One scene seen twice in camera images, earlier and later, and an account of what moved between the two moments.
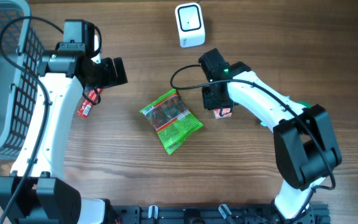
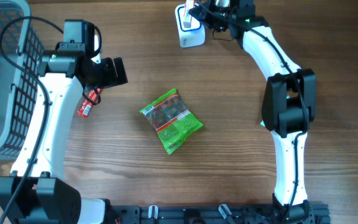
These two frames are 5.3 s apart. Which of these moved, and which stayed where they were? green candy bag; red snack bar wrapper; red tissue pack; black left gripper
Moved: red tissue pack
Stayed: green candy bag; red snack bar wrapper; black left gripper
